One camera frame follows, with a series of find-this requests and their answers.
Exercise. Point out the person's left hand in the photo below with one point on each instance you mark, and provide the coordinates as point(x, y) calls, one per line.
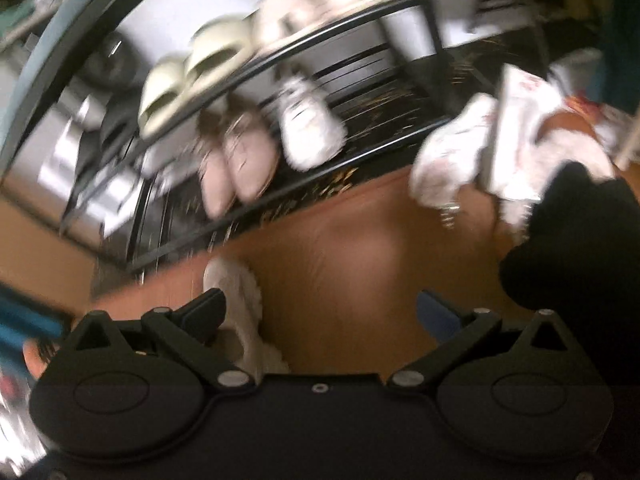
point(572, 124)

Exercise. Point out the white chunky sneaker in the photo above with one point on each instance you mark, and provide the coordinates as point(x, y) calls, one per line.
point(310, 125)
point(450, 155)

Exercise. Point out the pale green slide sandal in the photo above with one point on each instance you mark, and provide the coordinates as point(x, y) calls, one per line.
point(217, 55)
point(162, 100)

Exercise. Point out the black metal shoe rack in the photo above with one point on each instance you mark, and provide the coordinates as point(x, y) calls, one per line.
point(429, 10)

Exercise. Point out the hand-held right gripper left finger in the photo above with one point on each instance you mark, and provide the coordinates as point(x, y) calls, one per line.
point(212, 310)

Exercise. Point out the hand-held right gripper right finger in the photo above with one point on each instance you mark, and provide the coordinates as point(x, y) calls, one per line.
point(432, 315)

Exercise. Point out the white slip-on shoe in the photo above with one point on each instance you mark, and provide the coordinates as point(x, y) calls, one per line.
point(242, 300)

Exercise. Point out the blue cloth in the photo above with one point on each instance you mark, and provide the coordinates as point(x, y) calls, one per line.
point(25, 310)

